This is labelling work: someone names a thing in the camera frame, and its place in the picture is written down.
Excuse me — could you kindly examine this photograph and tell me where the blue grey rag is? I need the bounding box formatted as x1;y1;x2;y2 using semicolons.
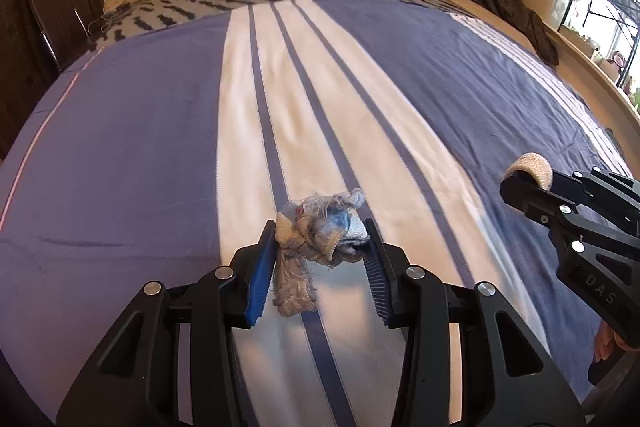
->
273;188;369;317

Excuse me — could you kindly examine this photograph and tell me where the person's right hand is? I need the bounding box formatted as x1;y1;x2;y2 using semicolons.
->
593;321;634;362

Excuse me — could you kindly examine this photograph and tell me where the blue white striped duvet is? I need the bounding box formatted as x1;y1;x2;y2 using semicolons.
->
1;0;629;417

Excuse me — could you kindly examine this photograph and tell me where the black metal rack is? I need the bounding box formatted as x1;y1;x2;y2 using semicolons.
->
560;0;639;89

